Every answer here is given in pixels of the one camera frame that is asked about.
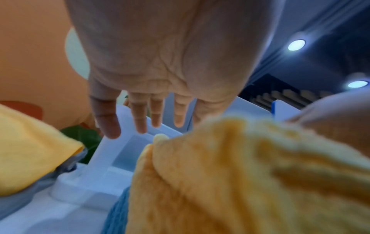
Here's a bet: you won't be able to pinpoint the person's left hand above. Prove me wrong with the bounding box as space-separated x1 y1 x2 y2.
64 0 286 140

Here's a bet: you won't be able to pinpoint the person's right hand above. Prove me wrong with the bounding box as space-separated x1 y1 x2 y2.
286 91 370 158

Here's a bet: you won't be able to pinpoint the yellow towel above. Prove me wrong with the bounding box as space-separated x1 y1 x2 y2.
127 116 370 234
0 104 85 197

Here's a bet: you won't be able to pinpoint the clear plastic storage box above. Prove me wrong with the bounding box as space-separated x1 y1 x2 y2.
50 96 272 211

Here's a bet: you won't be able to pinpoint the blue towel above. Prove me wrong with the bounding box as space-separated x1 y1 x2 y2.
101 187 131 234

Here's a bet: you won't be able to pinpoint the grey towel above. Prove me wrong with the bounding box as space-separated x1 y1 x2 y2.
0 148 87 220

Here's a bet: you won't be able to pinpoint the round white ceiling light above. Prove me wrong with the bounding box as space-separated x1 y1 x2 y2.
286 32 308 52
345 73 370 90

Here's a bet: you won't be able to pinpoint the beige ceiling baffles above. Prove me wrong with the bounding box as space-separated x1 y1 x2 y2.
254 89 333 108

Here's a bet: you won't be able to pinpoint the white board with blue edge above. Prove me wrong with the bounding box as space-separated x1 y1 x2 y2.
271 99 301 122

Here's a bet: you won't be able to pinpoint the green leafy plant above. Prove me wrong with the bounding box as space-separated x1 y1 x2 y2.
61 125 103 164

